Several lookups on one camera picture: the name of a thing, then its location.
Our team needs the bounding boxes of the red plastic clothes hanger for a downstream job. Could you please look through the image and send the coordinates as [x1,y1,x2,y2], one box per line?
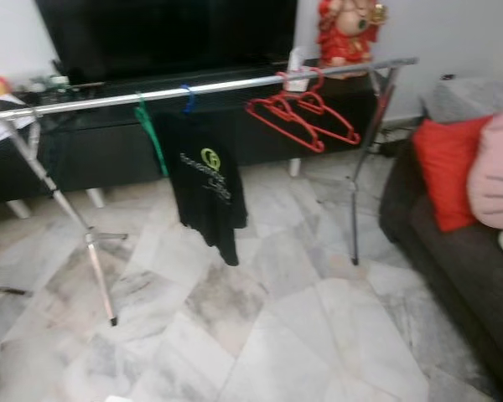
[285,67,363,147]
[245,71,328,154]

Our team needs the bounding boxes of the green plastic clothes hanger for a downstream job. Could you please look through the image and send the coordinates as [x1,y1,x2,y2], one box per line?
[132,94,170,178]

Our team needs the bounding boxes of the blue clothes hanger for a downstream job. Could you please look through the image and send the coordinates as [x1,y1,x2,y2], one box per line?
[179,84,198,116]

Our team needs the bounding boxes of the pink cat face cushion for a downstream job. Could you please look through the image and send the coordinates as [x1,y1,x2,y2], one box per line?
[468,107,503,231]

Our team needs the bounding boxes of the red cushion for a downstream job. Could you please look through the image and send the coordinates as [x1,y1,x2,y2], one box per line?
[412,116,495,234]

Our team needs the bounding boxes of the dark grey sofa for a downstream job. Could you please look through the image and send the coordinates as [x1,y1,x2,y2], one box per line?
[379,80,503,399]

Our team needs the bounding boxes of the red fortune god figurine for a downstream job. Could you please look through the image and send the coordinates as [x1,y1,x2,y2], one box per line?
[317,0,388,78]

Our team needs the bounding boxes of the small white pink box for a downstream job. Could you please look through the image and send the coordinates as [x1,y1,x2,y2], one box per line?
[285,49,311,91]

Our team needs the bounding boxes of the silver metal clothes rack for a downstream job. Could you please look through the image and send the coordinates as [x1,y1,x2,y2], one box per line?
[0,57,420,327]

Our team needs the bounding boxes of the black printed T-shirt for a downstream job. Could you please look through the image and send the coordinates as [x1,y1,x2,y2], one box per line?
[153,109,249,267]

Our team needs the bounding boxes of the black television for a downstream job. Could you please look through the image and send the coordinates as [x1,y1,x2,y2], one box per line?
[35,0,298,85]

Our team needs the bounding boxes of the black TV cabinet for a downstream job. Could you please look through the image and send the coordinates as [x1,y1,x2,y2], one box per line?
[0,67,378,202]

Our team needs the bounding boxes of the white papers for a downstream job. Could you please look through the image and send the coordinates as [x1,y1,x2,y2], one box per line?
[0,109,39,143]

